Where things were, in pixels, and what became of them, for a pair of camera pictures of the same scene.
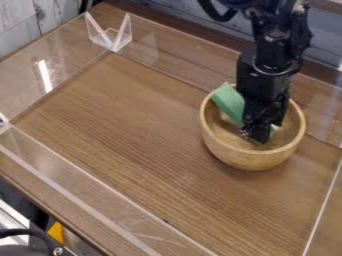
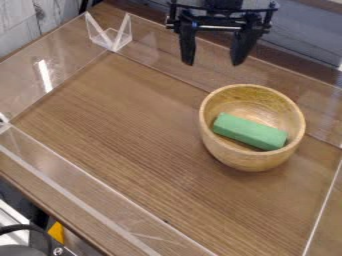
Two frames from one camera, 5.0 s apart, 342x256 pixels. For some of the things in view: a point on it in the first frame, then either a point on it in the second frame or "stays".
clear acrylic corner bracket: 113,39 stays
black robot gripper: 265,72 → 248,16
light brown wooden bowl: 233,149 stays
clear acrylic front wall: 126,226 stays
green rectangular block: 231,102 → 249,131
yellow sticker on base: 58,231 stays
